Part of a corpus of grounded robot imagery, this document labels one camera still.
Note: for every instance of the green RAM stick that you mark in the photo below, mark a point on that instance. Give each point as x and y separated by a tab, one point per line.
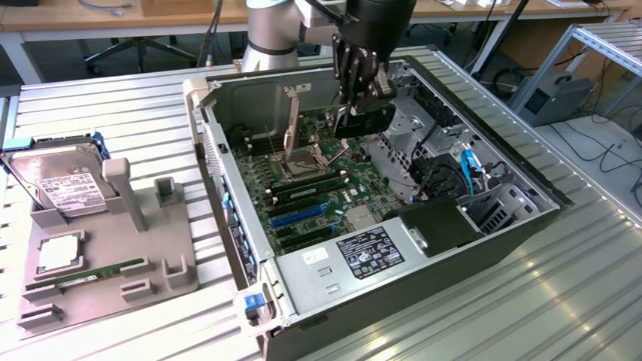
311	190
75	280

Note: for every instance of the metal socket cover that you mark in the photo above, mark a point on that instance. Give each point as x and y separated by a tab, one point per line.
323	156

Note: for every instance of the silver chipset heatsink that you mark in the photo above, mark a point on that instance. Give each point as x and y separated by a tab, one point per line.
361	218

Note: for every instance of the low metal disk bay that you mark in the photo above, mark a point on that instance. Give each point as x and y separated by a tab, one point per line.
497	214

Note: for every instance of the silver CPU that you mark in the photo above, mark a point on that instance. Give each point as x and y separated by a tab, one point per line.
59	252

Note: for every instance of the black office chair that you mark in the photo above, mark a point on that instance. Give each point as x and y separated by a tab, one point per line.
138	49

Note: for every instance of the aluminium slat frame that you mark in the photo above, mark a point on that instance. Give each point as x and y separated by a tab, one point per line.
602	37

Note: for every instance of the blue slot retainer clip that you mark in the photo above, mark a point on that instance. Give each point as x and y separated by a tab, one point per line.
226	199

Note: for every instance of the tall metal disk bay cage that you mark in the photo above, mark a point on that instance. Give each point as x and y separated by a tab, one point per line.
417	124

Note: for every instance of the graphics card with metal bracket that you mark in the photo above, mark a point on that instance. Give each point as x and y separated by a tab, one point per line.
371	124

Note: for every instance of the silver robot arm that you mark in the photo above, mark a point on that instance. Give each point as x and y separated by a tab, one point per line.
271	37

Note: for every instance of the thin locking lever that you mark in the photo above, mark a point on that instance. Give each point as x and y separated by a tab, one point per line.
273	146

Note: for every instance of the blue case latch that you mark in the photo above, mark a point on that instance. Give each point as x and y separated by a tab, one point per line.
253	302

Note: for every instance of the green motherboard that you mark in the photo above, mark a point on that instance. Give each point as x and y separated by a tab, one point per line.
351	188

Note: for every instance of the blue expansion slot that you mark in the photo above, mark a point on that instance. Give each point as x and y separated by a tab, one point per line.
295	218

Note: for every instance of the black plastic shroud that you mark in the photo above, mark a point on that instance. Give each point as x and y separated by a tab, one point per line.
437	225

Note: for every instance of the CPU socket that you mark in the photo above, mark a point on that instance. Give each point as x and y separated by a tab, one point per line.
301	167

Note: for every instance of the grey parts rack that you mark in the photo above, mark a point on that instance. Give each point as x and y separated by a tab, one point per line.
106	263

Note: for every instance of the open black PC case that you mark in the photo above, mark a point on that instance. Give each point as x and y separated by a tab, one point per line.
506	240

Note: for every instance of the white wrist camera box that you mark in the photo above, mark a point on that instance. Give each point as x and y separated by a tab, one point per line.
315	15

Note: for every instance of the hard disk with blue caddy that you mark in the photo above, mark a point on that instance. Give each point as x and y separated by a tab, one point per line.
66	184

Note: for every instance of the wooden desk white legs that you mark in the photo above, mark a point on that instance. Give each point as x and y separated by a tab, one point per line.
451	9
50	15

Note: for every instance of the black expansion slot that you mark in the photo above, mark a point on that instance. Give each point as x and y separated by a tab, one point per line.
303	233
293	209
307	243

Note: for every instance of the grey power supply unit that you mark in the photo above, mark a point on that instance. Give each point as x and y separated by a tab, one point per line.
321	278

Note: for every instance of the black stand pole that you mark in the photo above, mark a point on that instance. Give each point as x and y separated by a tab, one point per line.
502	35

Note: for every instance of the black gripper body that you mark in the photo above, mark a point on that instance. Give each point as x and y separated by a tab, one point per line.
381	22

